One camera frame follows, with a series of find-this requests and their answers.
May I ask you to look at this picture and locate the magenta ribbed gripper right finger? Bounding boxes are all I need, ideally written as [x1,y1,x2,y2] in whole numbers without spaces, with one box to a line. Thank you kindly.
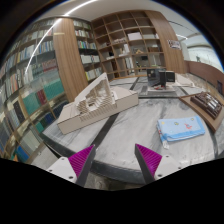
[134,143,184,185]

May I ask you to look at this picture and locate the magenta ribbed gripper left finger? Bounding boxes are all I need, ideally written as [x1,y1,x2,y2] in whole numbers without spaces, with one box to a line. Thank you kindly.
[46,144,97,188]

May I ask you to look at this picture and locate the light blue folded towel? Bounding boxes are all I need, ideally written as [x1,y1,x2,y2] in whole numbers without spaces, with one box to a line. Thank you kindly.
[157,116,205,149]

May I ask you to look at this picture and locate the white architectural building model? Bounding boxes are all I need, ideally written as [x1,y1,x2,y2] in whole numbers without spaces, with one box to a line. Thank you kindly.
[57,73,139,134]

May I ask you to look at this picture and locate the wooden model base board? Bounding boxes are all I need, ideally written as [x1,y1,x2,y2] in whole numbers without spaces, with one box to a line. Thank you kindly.
[180,92,224,132]

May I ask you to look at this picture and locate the dark brown architectural model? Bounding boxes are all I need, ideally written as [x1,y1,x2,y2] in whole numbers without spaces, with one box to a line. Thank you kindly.
[192,92,222,119]

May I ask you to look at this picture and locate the flat white site model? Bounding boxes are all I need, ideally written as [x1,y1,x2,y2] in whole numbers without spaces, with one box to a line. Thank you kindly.
[175,73,194,87]

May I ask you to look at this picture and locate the glass-fronted bookshelf with books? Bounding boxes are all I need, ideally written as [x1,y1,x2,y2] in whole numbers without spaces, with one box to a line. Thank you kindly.
[0,18,101,163]

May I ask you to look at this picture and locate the open wooden shelving unit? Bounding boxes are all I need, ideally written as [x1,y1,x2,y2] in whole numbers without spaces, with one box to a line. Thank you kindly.
[92,10,185,80]

